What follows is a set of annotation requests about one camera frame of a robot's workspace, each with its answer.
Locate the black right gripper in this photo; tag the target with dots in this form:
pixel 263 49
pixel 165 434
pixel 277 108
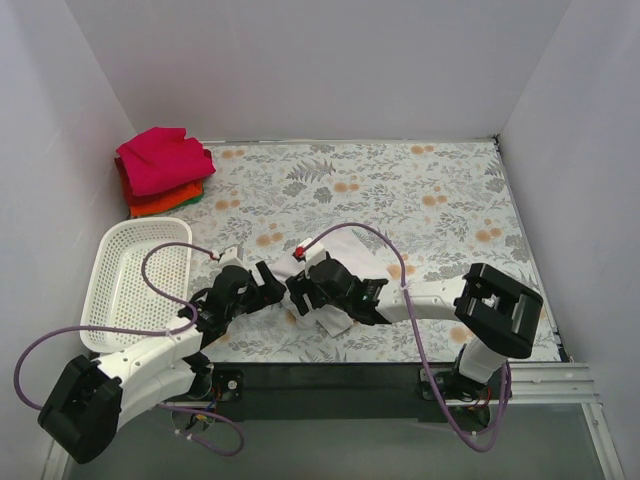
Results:
pixel 304 288

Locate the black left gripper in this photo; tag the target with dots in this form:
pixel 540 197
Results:
pixel 261 286

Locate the white t shirt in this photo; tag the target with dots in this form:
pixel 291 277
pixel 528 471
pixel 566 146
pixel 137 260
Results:
pixel 348 250

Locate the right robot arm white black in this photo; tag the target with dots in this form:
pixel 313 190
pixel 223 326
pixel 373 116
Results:
pixel 501 313

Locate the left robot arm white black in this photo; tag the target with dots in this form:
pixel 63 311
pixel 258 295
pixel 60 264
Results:
pixel 93 399

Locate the green folded t shirt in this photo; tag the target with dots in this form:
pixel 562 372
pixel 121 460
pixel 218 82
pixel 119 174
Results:
pixel 195 199

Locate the floral patterned table mat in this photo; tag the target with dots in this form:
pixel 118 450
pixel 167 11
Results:
pixel 427 211

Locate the white perforated plastic basket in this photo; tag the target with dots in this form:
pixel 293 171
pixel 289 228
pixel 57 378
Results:
pixel 117 295

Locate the orange folded t shirt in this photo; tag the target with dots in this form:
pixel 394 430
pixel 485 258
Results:
pixel 142 206

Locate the pink folded t shirt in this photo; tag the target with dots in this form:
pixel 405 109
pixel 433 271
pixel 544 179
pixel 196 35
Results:
pixel 163 158

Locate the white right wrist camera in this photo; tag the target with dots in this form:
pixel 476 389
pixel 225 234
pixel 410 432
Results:
pixel 310 251

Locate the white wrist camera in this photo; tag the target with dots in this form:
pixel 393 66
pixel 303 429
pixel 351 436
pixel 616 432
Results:
pixel 310 251
pixel 230 256

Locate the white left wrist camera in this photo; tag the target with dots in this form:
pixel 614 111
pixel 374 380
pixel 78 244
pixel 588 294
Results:
pixel 230 256

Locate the aluminium extrusion rail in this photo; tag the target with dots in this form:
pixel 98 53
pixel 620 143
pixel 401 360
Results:
pixel 555 383

